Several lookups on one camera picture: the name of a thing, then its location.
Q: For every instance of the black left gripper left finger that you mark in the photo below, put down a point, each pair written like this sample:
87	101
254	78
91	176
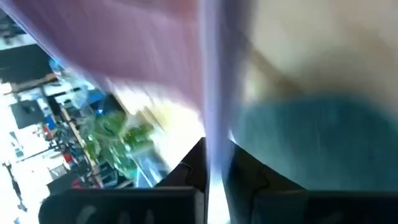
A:
124	205

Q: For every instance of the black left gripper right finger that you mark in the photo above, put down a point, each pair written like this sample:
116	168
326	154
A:
311	207

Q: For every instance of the dark grey beanie hat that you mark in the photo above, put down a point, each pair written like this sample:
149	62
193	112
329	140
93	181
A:
317	143

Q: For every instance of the maroon beanie hat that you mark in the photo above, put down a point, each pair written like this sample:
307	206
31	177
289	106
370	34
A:
124	46

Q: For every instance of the green leafy plant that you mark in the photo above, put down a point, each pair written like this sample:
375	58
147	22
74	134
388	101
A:
115	137

